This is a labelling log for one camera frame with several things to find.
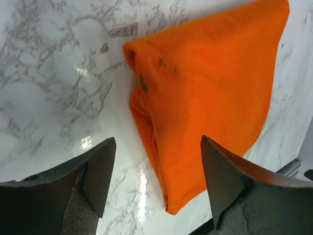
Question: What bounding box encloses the orange t-shirt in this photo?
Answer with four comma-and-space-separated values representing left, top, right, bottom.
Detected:
123, 0, 290, 215

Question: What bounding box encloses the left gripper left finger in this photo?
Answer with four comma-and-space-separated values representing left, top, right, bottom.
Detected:
0, 138, 116, 235

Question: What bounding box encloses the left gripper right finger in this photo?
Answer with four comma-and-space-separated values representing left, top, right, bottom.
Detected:
201, 136, 313, 235

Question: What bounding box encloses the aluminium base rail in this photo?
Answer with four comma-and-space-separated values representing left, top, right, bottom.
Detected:
277, 159, 302, 179

